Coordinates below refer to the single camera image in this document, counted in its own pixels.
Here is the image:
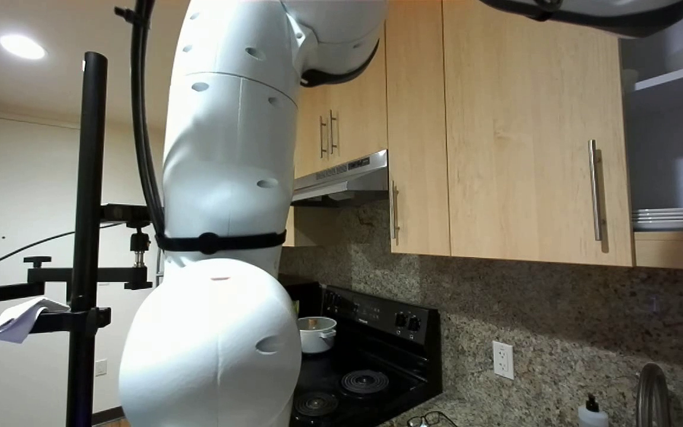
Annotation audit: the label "far cabinet double handles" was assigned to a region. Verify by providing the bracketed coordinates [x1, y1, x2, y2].
[321, 109, 340, 159]

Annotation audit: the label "white pot on stove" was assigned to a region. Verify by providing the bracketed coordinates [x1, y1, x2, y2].
[299, 316, 338, 354]

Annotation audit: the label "steel range hood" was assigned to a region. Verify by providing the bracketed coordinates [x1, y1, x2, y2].
[293, 148, 389, 205]

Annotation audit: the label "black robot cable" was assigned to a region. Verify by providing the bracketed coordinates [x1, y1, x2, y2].
[111, 0, 172, 255]

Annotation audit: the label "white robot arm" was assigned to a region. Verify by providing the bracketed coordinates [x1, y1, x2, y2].
[120, 0, 389, 427]

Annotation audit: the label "white paper scrap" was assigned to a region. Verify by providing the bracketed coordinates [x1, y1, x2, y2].
[0, 297, 70, 344]

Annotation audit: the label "white wall outlet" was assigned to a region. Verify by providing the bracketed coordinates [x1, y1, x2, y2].
[494, 342, 516, 380]

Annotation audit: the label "black camera stand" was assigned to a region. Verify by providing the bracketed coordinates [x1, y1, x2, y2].
[0, 51, 144, 427]

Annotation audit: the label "soap dispenser bottle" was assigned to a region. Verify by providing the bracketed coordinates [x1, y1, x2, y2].
[577, 396, 609, 427]

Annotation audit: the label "middle upper cabinet door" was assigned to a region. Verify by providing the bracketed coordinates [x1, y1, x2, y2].
[443, 0, 634, 265]

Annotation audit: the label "chrome faucet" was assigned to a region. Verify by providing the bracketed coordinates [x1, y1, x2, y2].
[637, 363, 671, 427]

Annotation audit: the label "black electric stove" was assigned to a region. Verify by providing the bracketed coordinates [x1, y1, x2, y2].
[290, 281, 441, 427]

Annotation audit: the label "stacked white plates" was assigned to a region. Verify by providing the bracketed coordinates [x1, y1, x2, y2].
[637, 205, 683, 230]

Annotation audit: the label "left upper cabinet door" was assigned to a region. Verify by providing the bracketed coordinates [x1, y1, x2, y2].
[388, 0, 448, 253]

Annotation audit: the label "cabinet door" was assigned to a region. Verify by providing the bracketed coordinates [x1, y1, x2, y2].
[388, 0, 448, 253]
[443, 0, 634, 265]

